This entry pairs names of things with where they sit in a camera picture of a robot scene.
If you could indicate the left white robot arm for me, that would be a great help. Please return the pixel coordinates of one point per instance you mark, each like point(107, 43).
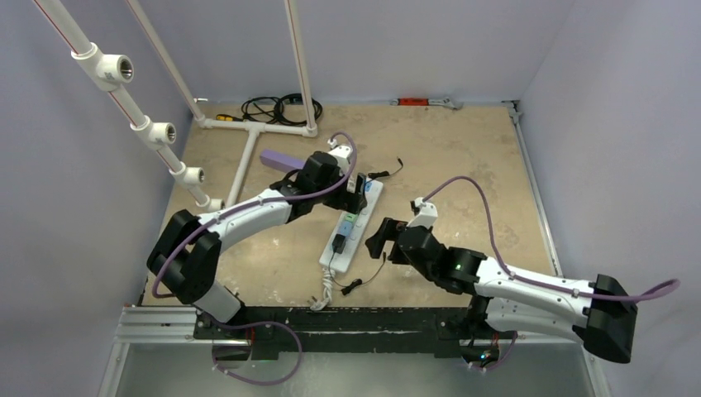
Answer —
point(186, 255)

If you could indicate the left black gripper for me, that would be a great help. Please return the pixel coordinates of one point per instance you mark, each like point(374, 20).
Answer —
point(351, 202)

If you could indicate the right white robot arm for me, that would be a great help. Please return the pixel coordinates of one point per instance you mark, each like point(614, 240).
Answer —
point(598, 314)

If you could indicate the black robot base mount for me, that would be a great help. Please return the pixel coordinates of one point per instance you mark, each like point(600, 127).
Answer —
point(443, 332)

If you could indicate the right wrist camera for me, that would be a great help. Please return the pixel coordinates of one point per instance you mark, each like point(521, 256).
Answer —
point(424, 213)

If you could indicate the aluminium rail frame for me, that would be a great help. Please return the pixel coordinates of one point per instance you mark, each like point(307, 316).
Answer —
point(156, 354)

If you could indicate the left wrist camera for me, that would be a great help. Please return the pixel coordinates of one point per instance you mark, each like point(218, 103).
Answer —
point(342, 154)

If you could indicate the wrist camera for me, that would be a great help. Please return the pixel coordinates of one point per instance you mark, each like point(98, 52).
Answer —
point(424, 213)
point(342, 154)

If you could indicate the white power strip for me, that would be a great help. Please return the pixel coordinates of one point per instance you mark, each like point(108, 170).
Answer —
point(352, 226)

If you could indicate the red adjustable wrench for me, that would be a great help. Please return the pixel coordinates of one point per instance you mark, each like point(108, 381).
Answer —
point(427, 102)

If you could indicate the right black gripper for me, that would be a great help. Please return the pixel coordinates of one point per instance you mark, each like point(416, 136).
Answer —
point(398, 241)

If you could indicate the purple rectangular box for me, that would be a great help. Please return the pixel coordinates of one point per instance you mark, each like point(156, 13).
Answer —
point(280, 161)

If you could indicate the yellow handled screwdriver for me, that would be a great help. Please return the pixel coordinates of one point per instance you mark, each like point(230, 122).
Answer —
point(227, 117)

